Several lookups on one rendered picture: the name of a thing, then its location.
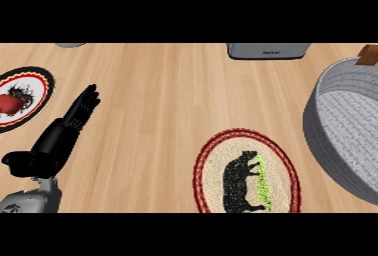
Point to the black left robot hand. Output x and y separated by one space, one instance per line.
53 143

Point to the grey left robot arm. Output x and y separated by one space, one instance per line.
30 200

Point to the oval placemat with black animal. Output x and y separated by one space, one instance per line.
245 173

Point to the grey woven basket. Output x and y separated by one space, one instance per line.
344 133

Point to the oval plate with dark rim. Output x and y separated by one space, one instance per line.
22 96

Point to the small grey round object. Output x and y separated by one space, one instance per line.
69 44

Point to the grey appliance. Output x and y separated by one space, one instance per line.
267 50

